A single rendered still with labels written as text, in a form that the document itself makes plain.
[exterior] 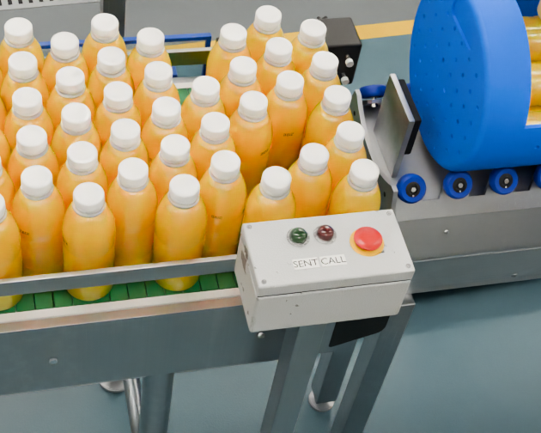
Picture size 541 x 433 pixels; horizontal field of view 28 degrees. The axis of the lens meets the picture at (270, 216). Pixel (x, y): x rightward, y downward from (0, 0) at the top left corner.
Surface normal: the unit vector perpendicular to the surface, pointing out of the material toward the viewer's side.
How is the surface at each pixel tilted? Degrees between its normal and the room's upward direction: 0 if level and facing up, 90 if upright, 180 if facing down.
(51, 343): 90
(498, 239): 70
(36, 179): 0
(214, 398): 0
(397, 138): 90
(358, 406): 90
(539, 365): 0
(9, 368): 90
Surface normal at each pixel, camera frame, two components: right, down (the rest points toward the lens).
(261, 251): 0.13, -0.62
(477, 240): 0.25, 0.52
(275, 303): 0.22, 0.77
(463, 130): -0.97, 0.10
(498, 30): 0.20, -0.28
